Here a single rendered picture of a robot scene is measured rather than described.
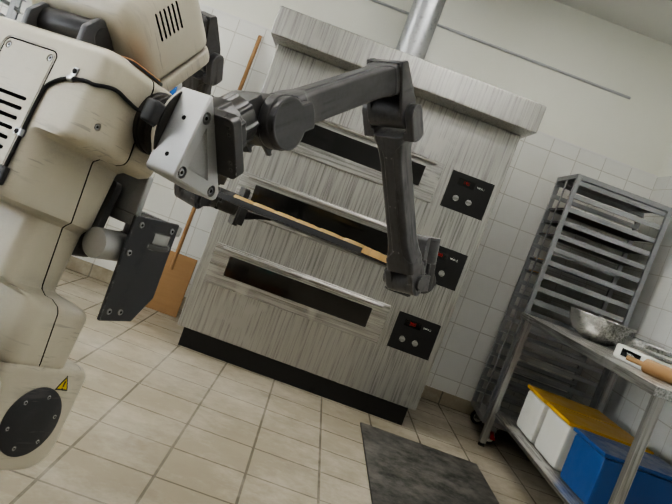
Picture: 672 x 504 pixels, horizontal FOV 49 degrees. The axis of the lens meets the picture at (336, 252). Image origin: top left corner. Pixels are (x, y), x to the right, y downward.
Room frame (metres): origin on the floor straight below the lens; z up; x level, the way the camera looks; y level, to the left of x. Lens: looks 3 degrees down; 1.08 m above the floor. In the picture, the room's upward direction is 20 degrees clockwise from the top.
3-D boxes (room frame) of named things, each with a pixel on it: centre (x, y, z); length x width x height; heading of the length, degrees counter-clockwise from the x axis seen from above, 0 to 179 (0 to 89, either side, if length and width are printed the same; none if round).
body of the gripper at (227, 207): (1.92, 0.31, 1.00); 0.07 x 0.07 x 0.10; 20
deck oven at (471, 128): (4.64, -0.01, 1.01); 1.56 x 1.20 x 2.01; 92
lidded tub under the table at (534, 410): (4.23, -1.60, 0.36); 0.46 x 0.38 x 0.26; 90
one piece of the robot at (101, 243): (1.12, 0.38, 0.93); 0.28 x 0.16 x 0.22; 65
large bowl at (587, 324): (4.23, -1.58, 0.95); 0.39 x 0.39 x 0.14
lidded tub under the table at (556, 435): (3.83, -1.62, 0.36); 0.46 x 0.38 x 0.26; 92
